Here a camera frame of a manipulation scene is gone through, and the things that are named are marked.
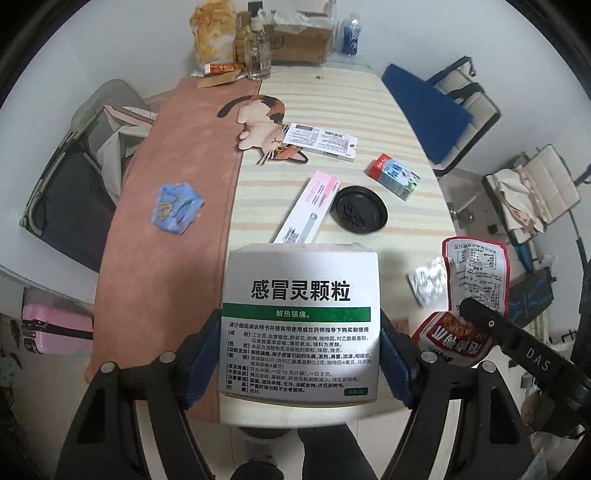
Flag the black round lid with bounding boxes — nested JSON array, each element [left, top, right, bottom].
[[331, 185, 387, 233]]

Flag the orange small packet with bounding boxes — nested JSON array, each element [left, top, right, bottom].
[[191, 62, 245, 78]]

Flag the small blue red milk carton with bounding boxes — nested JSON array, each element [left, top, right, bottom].
[[366, 153, 422, 201]]

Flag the blue seat cushion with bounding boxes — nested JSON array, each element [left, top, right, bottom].
[[382, 64, 474, 164]]

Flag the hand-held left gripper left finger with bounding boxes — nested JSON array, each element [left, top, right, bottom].
[[55, 307, 227, 480]]

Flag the silver blister pack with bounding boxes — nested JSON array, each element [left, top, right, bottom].
[[407, 256, 450, 306]]

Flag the striped tablecloth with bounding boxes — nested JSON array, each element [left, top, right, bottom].
[[219, 65, 458, 426]]

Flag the white flat barcode box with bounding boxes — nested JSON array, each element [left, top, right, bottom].
[[281, 122, 358, 163]]

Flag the cat-shaped mat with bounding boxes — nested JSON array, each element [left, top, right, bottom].
[[217, 95, 309, 164]]

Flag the folding chair with beige cloth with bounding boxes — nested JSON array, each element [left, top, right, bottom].
[[482, 144, 581, 247]]

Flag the light grey garment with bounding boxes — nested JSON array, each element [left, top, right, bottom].
[[98, 104, 158, 206]]

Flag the grey folding chair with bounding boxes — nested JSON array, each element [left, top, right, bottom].
[[18, 79, 158, 274]]

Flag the pink white long box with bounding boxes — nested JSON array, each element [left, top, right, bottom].
[[270, 171, 341, 244]]

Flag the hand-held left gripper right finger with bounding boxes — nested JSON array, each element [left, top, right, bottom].
[[379, 309, 541, 480]]

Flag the white green-striped medicine box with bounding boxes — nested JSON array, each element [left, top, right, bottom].
[[220, 243, 383, 402]]

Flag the blue plastic bottle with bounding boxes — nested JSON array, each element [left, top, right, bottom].
[[341, 13, 363, 56]]

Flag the yellow snack bag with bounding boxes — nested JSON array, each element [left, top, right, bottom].
[[191, 0, 238, 65]]

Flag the brown table runner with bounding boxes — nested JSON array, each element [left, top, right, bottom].
[[85, 76, 264, 421]]

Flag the pink suitcase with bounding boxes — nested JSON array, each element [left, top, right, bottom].
[[21, 302, 95, 354]]

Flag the red snack packet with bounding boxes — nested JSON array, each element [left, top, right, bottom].
[[411, 236, 510, 368]]

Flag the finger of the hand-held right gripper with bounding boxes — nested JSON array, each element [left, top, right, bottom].
[[458, 297, 509, 345]]

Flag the black beige folding chair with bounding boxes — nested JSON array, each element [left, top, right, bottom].
[[427, 56, 502, 178]]

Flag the clear glass bottle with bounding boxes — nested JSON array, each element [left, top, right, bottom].
[[247, 21, 272, 80]]

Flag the black blue bag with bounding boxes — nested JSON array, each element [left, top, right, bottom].
[[507, 268, 555, 334]]

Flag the amber bottle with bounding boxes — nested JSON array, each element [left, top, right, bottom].
[[235, 11, 253, 63]]

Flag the cardboard box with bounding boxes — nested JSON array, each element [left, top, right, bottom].
[[263, 8, 338, 65]]

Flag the crumpled blue wrapper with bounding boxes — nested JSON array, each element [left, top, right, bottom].
[[152, 182, 205, 236]]

